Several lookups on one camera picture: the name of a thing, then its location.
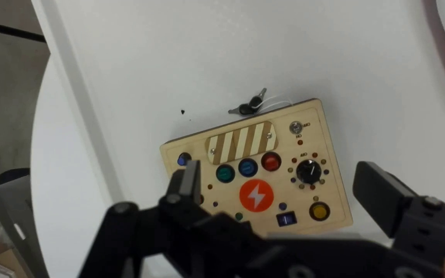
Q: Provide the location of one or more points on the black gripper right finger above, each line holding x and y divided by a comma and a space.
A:
381, 197

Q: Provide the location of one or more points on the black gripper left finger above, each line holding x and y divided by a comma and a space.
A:
185, 185

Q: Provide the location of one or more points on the wooden busy board with switches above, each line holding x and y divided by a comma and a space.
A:
304, 205

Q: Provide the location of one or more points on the large white plastic tray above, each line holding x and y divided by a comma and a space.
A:
232, 51

